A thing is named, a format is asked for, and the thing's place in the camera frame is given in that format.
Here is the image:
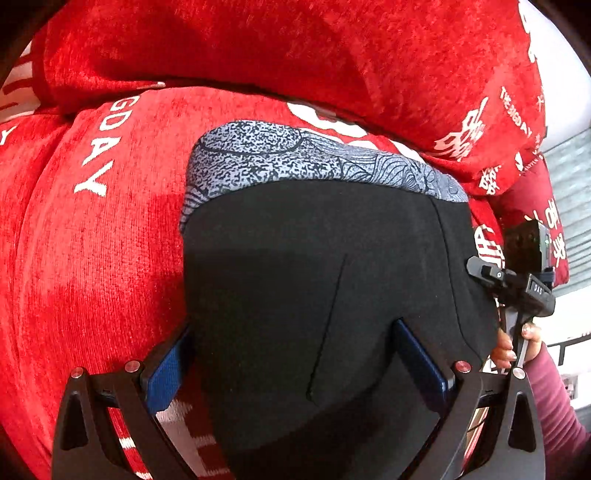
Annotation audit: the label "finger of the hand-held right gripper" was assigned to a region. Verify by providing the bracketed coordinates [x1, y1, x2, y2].
[466, 256, 518, 298]

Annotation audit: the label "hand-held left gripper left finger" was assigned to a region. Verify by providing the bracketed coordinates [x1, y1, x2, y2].
[52, 323, 195, 480]

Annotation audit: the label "red pillow with white character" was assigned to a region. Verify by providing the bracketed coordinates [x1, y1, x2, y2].
[0, 41, 47, 123]

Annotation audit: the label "person's right hand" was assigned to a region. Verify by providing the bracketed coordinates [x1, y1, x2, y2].
[490, 323, 544, 370]

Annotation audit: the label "person's right forearm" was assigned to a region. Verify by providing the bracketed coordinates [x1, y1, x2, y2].
[526, 344, 591, 480]

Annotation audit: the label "red printed blanket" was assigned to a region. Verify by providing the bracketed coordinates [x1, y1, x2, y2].
[0, 85, 506, 480]

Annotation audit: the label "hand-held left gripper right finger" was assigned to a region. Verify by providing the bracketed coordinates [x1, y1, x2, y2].
[392, 318, 548, 480]

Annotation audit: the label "dark red printed pillow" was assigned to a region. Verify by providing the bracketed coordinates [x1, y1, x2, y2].
[489, 152, 571, 287]

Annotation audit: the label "black pants with grey waistband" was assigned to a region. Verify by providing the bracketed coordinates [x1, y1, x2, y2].
[179, 120, 502, 480]

